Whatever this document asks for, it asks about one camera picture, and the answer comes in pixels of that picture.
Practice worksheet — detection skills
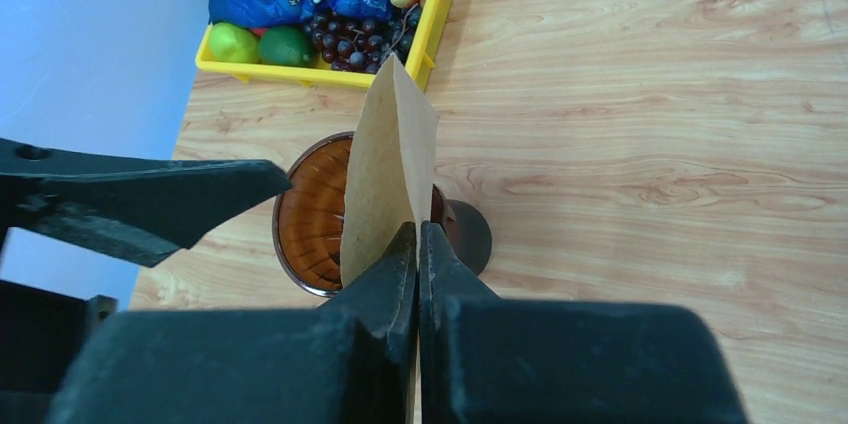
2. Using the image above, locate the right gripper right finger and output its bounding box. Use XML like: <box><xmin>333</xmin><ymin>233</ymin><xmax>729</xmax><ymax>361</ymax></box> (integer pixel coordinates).
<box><xmin>419</xmin><ymin>223</ymin><xmax>748</xmax><ymax>423</ymax></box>

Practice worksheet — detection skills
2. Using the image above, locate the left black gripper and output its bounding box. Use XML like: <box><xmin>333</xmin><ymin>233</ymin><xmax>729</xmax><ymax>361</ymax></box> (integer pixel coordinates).
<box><xmin>1</xmin><ymin>139</ymin><xmax>292</xmax><ymax>423</ymax></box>

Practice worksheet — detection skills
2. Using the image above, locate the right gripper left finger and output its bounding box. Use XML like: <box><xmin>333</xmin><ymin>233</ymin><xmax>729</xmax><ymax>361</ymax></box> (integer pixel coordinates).
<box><xmin>47</xmin><ymin>223</ymin><xmax>417</xmax><ymax>423</ymax></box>

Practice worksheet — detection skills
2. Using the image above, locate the brown amber dripper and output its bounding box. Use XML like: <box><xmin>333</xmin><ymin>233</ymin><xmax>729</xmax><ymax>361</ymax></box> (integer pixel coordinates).
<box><xmin>272</xmin><ymin>133</ymin><xmax>458</xmax><ymax>297</ymax></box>

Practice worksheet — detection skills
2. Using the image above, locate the paper filter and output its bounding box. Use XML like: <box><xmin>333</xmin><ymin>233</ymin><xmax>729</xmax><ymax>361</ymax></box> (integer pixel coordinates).
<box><xmin>340</xmin><ymin>56</ymin><xmax>439</xmax><ymax>287</ymax></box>

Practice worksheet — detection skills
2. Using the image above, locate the green lime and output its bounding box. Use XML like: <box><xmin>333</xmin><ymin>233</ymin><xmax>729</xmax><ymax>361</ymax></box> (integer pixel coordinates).
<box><xmin>207</xmin><ymin>22</ymin><xmax>261</xmax><ymax>64</ymax></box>

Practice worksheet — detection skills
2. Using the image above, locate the green avocado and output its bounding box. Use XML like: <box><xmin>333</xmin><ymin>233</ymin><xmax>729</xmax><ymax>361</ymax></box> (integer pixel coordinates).
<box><xmin>259</xmin><ymin>26</ymin><xmax>315</xmax><ymax>67</ymax></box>

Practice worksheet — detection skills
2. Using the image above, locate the dark grape bunch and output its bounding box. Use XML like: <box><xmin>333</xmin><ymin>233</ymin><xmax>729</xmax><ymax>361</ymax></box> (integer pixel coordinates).
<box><xmin>300</xmin><ymin>4</ymin><xmax>422</xmax><ymax>74</ymax></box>

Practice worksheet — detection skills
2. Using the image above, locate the yellow plastic bin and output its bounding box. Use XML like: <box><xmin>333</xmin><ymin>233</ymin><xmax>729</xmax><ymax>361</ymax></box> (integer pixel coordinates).
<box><xmin>195</xmin><ymin>0</ymin><xmax>453</xmax><ymax>90</ymax></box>

